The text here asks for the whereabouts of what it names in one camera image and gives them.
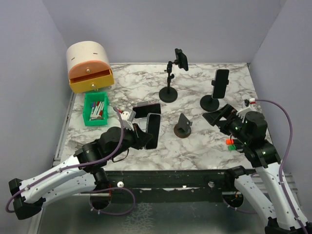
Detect orange capped marker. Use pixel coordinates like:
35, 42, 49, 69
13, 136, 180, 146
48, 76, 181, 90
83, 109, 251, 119
226, 139, 235, 145

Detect green plastic bin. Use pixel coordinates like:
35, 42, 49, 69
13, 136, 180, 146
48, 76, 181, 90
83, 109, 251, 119
82, 92, 109, 127

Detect black phone with white edge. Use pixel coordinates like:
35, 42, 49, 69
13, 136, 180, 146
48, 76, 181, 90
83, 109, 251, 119
145, 113, 161, 150

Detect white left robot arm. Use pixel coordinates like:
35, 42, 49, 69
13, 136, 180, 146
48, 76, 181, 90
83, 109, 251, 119
8, 124, 153, 220

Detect black phone with pink edge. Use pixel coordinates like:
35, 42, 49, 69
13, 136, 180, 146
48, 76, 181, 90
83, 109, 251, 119
133, 103, 161, 118

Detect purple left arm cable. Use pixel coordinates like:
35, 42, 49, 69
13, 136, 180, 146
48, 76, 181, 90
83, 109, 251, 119
5, 107, 136, 215

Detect brown round base phone stand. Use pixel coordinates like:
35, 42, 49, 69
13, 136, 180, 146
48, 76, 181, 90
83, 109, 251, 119
174, 113, 192, 138

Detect black mounting rail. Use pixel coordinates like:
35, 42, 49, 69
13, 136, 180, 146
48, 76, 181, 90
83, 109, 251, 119
92, 169, 237, 203

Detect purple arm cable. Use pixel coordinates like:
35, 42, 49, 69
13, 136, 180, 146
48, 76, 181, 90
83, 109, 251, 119
5, 107, 136, 215
226, 98, 312, 234

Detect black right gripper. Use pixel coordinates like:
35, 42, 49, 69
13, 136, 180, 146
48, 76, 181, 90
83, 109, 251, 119
203, 103, 252, 144

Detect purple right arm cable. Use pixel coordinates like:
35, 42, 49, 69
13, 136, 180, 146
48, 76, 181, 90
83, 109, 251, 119
226, 98, 312, 234

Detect tall black phone stand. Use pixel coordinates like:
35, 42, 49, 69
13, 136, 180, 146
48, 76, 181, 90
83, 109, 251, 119
159, 48, 182, 103

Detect green capped marker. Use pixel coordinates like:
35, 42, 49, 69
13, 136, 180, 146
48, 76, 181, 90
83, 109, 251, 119
228, 145, 236, 151

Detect markers in green bin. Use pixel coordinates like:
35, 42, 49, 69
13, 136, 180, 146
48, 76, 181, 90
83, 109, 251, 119
89, 101, 105, 120

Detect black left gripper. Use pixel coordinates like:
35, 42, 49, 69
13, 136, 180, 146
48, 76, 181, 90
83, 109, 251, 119
108, 122, 153, 160

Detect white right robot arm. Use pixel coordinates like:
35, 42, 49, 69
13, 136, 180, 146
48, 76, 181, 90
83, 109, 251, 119
203, 104, 312, 234

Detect beige and orange drawer box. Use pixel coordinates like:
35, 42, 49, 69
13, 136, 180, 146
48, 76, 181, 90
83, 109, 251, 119
66, 41, 115, 94

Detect short black phone stand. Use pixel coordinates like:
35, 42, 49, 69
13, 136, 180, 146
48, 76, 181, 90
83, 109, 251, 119
200, 93, 219, 112

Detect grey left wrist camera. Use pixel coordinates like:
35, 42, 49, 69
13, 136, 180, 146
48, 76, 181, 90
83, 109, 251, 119
121, 110, 136, 122

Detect silver folding phone stand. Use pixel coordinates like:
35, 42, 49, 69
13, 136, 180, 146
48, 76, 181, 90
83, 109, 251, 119
135, 117, 147, 132

